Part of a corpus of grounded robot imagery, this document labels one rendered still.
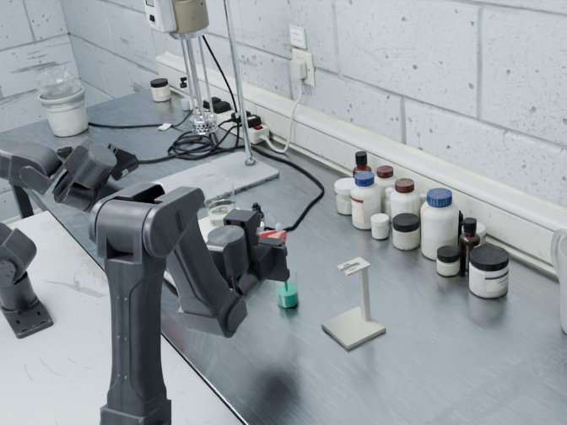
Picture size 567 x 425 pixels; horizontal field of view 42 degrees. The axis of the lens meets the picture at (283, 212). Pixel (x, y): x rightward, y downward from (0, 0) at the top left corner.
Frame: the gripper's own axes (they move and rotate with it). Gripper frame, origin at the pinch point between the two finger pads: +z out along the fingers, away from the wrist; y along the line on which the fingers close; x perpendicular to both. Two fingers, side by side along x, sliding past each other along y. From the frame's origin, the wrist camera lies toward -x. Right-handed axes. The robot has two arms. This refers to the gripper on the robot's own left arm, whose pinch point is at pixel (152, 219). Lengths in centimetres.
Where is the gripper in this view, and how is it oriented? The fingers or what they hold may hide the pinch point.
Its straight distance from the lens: 144.4
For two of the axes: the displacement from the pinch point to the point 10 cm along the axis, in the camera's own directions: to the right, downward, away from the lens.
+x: -4.4, 8.9, 0.7
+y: -5.6, -3.4, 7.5
